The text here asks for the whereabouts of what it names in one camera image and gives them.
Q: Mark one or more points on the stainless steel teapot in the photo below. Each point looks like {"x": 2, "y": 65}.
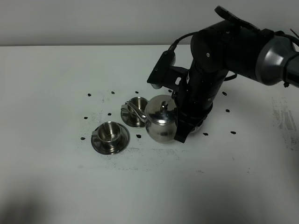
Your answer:
{"x": 163, "y": 118}

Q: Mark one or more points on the rear steel teacup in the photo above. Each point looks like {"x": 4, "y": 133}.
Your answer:
{"x": 133, "y": 112}

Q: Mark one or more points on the steel saucer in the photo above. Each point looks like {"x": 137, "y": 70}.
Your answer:
{"x": 147, "y": 110}
{"x": 121, "y": 146}

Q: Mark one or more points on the rear steel saucer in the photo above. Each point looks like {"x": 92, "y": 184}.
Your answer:
{"x": 147, "y": 110}

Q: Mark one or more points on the front steel saucer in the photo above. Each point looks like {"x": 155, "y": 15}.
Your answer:
{"x": 121, "y": 146}

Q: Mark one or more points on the front steel teacup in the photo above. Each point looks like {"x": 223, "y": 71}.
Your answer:
{"x": 107, "y": 136}

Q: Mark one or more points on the steel teacup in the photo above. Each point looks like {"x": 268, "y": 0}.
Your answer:
{"x": 133, "y": 112}
{"x": 107, "y": 136}

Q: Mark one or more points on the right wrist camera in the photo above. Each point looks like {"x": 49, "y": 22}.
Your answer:
{"x": 165, "y": 74}

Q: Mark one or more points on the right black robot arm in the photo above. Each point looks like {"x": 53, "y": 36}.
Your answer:
{"x": 232, "y": 45}

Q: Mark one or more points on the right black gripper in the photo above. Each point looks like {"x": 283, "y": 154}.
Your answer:
{"x": 193, "y": 95}

